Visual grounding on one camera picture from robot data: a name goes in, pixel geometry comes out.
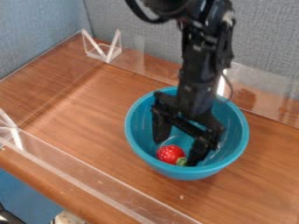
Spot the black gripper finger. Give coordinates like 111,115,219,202
187,137,211,166
152,110,172,144

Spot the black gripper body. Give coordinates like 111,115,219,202
151,72,224,149

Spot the red toy strawberry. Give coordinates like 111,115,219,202
156,144,187,166

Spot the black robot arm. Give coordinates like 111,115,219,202
144,0,236,166

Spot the blue plastic bowl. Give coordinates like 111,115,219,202
124,92,249,181

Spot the clear acrylic back barrier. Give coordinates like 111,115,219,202
111,48,299,129

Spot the clear acrylic barrier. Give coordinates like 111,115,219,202
111,48,299,129
0,109,201,224

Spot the clear acrylic front barrier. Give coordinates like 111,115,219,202
0,109,201,224

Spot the clear acrylic corner bracket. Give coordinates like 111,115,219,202
80,29,123,63

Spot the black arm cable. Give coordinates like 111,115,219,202
124,0,184,25

